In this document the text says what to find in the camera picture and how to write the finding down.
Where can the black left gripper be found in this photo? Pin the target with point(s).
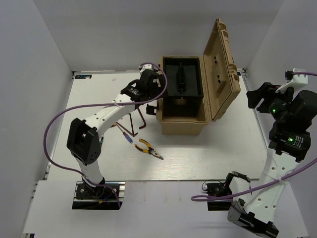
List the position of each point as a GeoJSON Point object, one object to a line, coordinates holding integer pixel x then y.
{"type": "Point", "coordinates": [159, 89]}

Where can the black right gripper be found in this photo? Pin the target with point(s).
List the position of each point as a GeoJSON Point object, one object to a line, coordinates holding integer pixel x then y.
{"type": "Point", "coordinates": [267, 91]}

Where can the tan plastic toolbox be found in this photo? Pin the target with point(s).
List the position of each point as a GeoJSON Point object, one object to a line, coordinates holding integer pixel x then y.
{"type": "Point", "coordinates": [220, 83]}

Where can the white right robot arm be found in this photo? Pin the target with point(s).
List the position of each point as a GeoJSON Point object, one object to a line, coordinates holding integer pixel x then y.
{"type": "Point", "coordinates": [289, 144]}

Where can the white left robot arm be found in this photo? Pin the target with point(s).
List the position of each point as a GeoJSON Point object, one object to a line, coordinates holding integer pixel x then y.
{"type": "Point", "coordinates": [84, 135]}

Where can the black toolbox inner tray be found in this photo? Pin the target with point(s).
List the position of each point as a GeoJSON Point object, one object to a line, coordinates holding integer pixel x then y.
{"type": "Point", "coordinates": [184, 77]}

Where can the large brown hex key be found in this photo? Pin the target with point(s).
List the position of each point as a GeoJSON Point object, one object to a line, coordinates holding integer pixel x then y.
{"type": "Point", "coordinates": [142, 118]}

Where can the blue red screwdriver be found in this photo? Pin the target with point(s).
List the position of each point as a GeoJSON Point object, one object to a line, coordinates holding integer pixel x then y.
{"type": "Point", "coordinates": [127, 137]}

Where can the blue XDOF label sticker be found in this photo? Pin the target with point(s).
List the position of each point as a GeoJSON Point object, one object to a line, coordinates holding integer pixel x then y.
{"type": "Point", "coordinates": [83, 76]}

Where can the yellow black needle-nose pliers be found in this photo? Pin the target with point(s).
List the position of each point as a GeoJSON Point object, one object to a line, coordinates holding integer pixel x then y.
{"type": "Point", "coordinates": [148, 150]}

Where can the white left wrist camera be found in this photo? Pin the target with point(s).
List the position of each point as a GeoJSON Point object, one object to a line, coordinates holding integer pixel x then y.
{"type": "Point", "coordinates": [145, 66]}

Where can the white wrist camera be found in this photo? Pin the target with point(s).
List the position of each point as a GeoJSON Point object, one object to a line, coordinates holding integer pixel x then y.
{"type": "Point", "coordinates": [296, 79]}
{"type": "Point", "coordinates": [145, 66]}

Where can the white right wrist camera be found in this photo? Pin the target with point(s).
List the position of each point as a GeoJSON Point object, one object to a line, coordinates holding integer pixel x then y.
{"type": "Point", "coordinates": [296, 79]}

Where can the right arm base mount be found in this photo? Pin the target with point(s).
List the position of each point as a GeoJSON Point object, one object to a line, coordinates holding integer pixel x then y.
{"type": "Point", "coordinates": [234, 183]}

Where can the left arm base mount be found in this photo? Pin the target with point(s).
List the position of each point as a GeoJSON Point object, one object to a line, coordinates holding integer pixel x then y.
{"type": "Point", "coordinates": [98, 198]}

